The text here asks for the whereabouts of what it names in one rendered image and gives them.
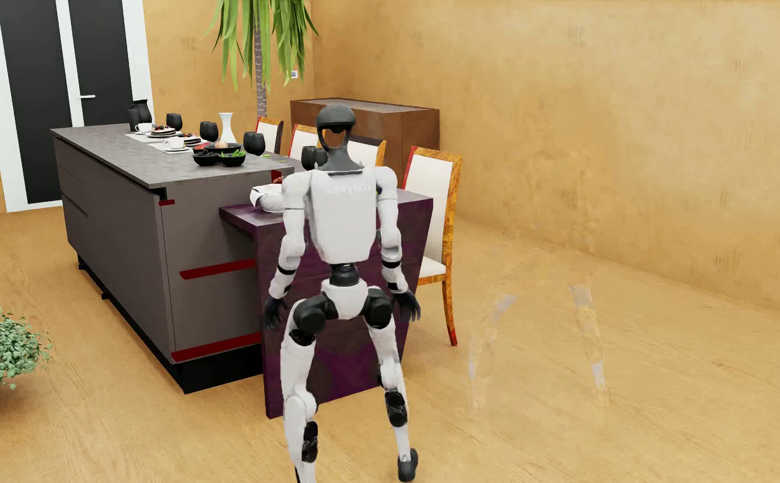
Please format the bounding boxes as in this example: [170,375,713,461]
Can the grey kitchen island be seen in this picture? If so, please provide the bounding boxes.
[51,123,305,395]

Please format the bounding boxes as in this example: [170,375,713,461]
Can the tall palm plant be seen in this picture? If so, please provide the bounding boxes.
[205,0,321,122]

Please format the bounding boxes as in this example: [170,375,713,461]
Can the robot left leg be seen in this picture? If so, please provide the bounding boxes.
[280,294,338,483]

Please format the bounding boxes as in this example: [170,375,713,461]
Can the robot right leg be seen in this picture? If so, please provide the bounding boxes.
[361,287,420,483]

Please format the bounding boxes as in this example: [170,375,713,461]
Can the black double door white frame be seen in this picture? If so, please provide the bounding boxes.
[0,0,156,214]

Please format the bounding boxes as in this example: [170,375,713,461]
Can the robot leg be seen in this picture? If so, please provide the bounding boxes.
[280,294,338,483]
[361,287,420,483]

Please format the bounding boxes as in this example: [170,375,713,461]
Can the robot black head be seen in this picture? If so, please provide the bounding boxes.
[315,103,358,173]

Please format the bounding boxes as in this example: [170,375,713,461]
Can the brown wooden cabinet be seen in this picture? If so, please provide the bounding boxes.
[290,98,441,183]

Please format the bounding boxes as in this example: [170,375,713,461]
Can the white bowl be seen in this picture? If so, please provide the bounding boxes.
[249,184,285,214]

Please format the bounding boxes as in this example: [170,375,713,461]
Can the robot white torso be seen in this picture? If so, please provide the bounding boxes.
[301,165,382,320]

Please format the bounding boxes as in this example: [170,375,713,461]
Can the black jug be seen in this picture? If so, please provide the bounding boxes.
[127,99,153,132]

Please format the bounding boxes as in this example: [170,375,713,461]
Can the purple dining table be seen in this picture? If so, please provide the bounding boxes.
[219,188,434,420]

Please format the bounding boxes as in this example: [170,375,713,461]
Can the robot black hand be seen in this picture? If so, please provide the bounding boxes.
[262,295,287,331]
[393,288,422,323]

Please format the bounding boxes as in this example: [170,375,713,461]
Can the wooden chair white cushion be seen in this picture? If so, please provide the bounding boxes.
[256,117,285,156]
[288,124,321,162]
[346,136,388,169]
[401,145,464,347]

